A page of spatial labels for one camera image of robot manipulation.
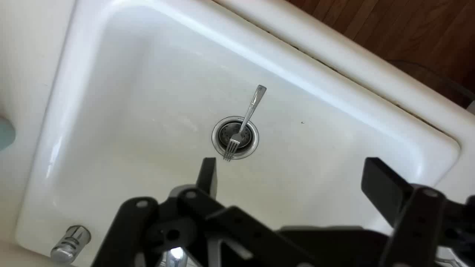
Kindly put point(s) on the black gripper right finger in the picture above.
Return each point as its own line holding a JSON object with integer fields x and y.
{"x": 420, "y": 223}

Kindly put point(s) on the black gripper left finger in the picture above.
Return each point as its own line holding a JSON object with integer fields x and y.
{"x": 163, "y": 228}

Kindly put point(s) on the chrome sink knob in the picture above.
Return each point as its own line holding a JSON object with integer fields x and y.
{"x": 71, "y": 243}

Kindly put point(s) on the white ceramic sink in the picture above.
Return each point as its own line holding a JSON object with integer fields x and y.
{"x": 148, "y": 124}

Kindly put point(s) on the silver spoon in drain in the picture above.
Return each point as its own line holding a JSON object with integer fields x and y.
{"x": 249, "y": 114}

